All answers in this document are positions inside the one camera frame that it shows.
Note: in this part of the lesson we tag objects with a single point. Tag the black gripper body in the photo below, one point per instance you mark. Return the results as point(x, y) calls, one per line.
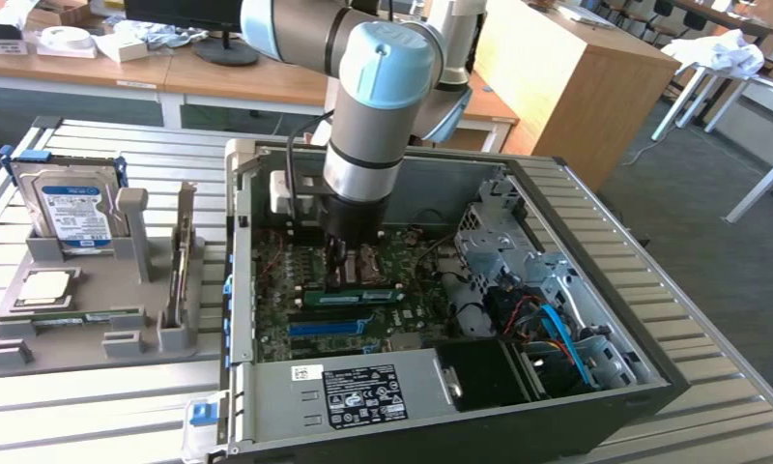
point(357, 220)

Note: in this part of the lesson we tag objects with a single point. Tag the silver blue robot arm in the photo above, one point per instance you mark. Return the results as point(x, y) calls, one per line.
point(367, 121)

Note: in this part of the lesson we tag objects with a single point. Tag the green RAM stick in slot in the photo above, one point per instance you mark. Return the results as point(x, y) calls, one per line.
point(351, 296)

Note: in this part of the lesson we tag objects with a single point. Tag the CPU socket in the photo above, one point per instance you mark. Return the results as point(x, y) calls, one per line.
point(367, 273)

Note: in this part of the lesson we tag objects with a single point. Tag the green motherboard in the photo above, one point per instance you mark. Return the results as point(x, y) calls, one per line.
point(277, 309)

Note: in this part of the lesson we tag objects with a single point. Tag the blue expansion slot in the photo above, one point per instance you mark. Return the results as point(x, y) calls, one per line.
point(328, 327)

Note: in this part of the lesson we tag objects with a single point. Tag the metal disk bay cage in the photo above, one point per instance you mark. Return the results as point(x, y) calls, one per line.
point(509, 241)

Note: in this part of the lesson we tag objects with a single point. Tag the graphics card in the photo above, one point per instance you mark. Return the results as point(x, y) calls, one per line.
point(181, 261)

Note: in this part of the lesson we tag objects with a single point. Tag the grey power supply unit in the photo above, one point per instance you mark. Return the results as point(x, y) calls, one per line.
point(277, 401)

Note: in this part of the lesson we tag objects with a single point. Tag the grey parts rack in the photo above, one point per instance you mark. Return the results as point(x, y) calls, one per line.
point(102, 295)

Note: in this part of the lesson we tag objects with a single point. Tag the blue case latch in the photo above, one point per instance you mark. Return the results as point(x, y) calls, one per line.
point(201, 413)

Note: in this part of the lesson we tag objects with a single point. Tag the black round monitor stand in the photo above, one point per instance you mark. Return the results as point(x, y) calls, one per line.
point(226, 52)

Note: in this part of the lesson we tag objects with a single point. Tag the hard disk with blue caddy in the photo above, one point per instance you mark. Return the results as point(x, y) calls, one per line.
point(70, 203)

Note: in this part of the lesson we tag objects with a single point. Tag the wooden cabinet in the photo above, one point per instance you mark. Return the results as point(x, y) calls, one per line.
point(573, 82)

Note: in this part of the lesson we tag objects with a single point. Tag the open black PC case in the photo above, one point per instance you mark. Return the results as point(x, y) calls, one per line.
point(553, 415)

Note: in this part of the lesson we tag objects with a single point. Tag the silver CPU chip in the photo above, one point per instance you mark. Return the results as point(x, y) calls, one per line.
point(46, 289)

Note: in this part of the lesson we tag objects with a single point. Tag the wooden desk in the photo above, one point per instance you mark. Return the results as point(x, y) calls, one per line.
point(134, 72)

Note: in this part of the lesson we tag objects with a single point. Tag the small white box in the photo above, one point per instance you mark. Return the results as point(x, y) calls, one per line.
point(126, 50)

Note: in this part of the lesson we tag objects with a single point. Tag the black computer monitor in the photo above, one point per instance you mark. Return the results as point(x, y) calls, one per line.
point(180, 12)

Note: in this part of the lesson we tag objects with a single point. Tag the white round device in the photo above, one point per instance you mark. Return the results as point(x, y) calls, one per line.
point(65, 41)

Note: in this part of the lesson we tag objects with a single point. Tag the black office chair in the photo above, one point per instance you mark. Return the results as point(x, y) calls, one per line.
point(657, 14)

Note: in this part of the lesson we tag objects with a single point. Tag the white cardboard box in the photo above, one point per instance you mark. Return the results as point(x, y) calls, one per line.
point(0, 38)

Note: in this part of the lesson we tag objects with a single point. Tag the white crumpled cloth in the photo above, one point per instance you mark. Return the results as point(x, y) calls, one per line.
point(724, 50)

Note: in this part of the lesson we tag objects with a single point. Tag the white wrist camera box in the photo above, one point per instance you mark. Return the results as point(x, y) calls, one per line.
point(281, 193)

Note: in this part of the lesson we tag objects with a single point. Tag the white frame table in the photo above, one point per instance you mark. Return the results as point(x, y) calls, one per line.
point(741, 111)

